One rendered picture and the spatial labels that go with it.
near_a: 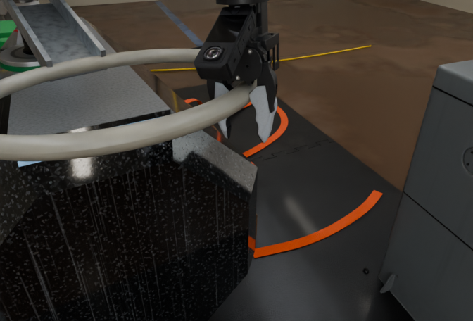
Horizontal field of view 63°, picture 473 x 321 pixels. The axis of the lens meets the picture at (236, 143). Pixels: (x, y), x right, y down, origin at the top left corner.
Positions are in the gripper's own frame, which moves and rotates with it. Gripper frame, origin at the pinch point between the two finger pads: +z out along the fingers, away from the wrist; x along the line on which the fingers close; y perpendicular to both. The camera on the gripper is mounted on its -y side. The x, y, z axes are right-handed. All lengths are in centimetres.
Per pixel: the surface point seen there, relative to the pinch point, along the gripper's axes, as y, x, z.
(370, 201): 115, -14, 83
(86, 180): 0.1, 34.9, 14.4
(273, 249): 69, 19, 84
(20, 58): 27, 79, -2
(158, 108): 20.1, 29.3, 5.7
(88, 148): -20.3, 10.0, -6.0
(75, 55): 17, 47, -6
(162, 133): -14.8, 3.9, -6.2
